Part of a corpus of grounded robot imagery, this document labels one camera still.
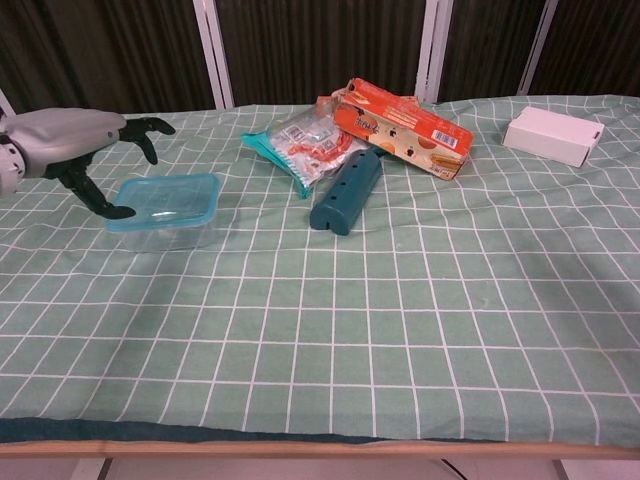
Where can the white cardboard box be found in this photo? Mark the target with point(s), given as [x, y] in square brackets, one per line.
[550, 135]

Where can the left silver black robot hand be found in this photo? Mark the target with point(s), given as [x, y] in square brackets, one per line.
[60, 135]

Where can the dark teal table underlay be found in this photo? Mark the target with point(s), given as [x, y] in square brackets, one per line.
[100, 431]

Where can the green checked tablecloth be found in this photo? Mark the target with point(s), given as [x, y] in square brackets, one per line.
[350, 325]

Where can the clear plastic container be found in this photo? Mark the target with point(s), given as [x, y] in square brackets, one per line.
[165, 240]

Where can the blue translucent plastic lid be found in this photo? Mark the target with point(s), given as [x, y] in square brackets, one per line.
[165, 197]

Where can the teal perforated cylinder holder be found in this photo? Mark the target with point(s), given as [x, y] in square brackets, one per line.
[345, 195]

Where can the white partition frame post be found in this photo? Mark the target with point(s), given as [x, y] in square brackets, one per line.
[537, 45]
[212, 50]
[432, 50]

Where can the orange cardboard carton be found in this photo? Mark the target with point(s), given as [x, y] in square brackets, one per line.
[405, 125]

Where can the silver snack packet teal edge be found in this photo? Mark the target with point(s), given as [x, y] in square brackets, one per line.
[310, 150]

